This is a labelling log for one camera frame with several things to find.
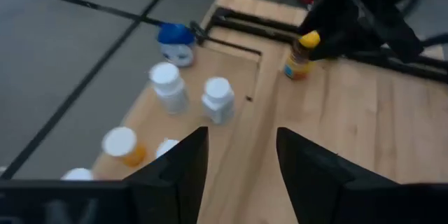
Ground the black table rig frame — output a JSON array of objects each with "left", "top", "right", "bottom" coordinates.
[{"left": 204, "top": 6, "right": 448, "bottom": 85}]

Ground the white supplement facts bottle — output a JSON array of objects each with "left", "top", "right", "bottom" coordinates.
[{"left": 155, "top": 138, "right": 181, "bottom": 159}]

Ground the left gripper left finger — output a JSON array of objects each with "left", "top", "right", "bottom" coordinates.
[{"left": 122, "top": 126, "right": 210, "bottom": 224}]

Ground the yellow fish oil bottle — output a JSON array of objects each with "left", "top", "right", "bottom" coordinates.
[{"left": 283, "top": 30, "right": 322, "bottom": 81}]

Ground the blue-capped white bottle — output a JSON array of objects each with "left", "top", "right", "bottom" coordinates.
[{"left": 156, "top": 22, "right": 197, "bottom": 68}]

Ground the large white bottle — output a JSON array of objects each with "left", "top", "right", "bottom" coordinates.
[{"left": 201, "top": 76, "right": 236, "bottom": 126}]

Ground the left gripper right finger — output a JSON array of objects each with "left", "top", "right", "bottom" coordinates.
[{"left": 276, "top": 127, "right": 400, "bottom": 224}]

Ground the small amber pill vial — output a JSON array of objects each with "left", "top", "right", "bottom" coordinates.
[{"left": 60, "top": 167, "right": 95, "bottom": 182}]

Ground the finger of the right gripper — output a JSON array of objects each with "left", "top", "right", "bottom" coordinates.
[
  {"left": 297, "top": 0, "right": 334, "bottom": 36},
  {"left": 309, "top": 39, "right": 346, "bottom": 62}
]

